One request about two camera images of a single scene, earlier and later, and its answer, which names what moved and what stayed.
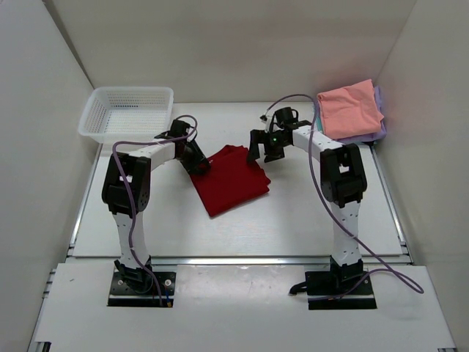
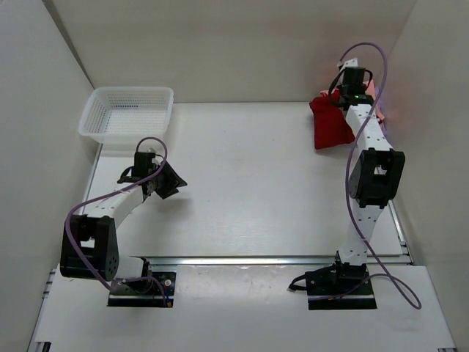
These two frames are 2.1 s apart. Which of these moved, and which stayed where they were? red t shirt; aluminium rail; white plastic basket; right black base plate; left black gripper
Moved: red t shirt; left black gripper
Stayed: right black base plate; white plastic basket; aluminium rail
